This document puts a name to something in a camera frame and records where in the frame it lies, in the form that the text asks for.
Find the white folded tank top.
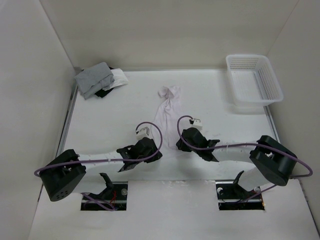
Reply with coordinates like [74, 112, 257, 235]
[103, 68, 129, 91]

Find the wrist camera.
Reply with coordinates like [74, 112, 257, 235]
[189, 118, 203, 128]
[136, 126, 150, 140]

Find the white plastic basket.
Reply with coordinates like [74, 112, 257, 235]
[225, 54, 284, 107]

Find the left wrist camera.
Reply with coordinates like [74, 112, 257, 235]
[136, 126, 150, 140]

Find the pale pink tank top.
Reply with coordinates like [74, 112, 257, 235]
[153, 85, 183, 149]

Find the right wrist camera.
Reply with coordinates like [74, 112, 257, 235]
[189, 118, 203, 128]

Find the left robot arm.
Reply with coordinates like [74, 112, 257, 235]
[35, 137, 163, 202]

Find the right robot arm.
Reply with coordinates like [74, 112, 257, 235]
[176, 127, 296, 198]

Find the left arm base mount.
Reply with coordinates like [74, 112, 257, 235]
[80, 173, 128, 212]

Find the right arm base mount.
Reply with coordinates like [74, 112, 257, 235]
[215, 170, 265, 211]

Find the grey folded tank top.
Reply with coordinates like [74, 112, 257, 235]
[74, 62, 115, 100]

